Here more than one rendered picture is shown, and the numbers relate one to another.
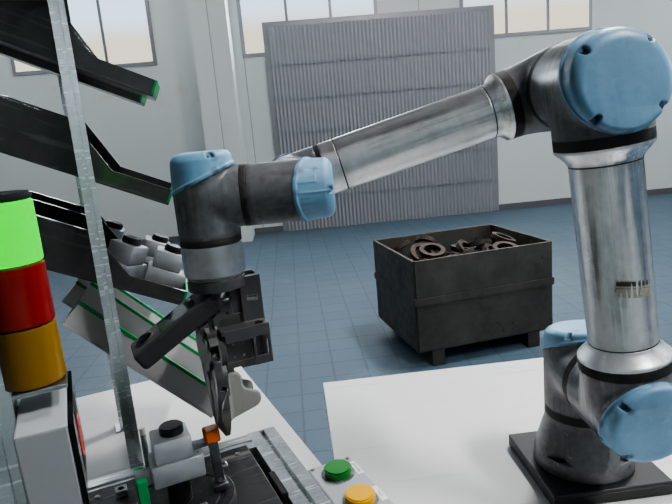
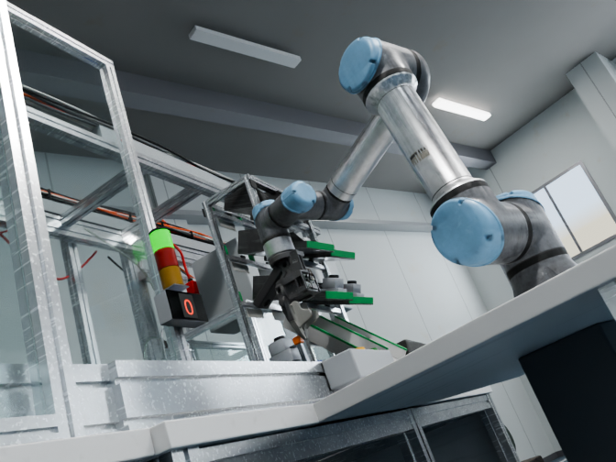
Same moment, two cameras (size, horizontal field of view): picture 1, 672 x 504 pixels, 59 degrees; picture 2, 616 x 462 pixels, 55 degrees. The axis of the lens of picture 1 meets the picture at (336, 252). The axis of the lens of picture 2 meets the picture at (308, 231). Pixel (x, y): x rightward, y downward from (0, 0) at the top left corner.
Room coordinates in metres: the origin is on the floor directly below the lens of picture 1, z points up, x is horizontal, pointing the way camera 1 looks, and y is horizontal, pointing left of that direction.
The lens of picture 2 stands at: (-0.18, -0.92, 0.74)
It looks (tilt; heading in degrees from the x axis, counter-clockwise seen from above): 22 degrees up; 47
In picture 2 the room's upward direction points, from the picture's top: 21 degrees counter-clockwise
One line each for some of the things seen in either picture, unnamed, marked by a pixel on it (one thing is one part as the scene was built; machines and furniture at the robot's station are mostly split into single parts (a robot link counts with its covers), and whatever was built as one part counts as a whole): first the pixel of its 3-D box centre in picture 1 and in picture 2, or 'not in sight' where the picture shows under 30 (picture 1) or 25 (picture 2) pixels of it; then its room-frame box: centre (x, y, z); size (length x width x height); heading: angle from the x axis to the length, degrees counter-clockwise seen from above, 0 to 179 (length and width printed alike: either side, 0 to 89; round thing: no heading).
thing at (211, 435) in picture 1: (208, 455); (300, 353); (0.70, 0.19, 1.04); 0.04 x 0.02 x 0.08; 114
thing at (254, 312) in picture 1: (228, 320); (292, 278); (0.72, 0.14, 1.21); 0.09 x 0.08 x 0.12; 114
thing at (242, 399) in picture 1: (238, 402); (302, 318); (0.71, 0.14, 1.11); 0.06 x 0.03 x 0.09; 114
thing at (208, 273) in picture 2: not in sight; (257, 330); (1.44, 1.38, 1.50); 0.38 x 0.21 x 0.88; 114
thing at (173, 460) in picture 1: (166, 452); (280, 352); (0.68, 0.24, 1.06); 0.08 x 0.04 x 0.07; 113
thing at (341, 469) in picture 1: (338, 472); not in sight; (0.76, 0.02, 0.96); 0.04 x 0.04 x 0.02
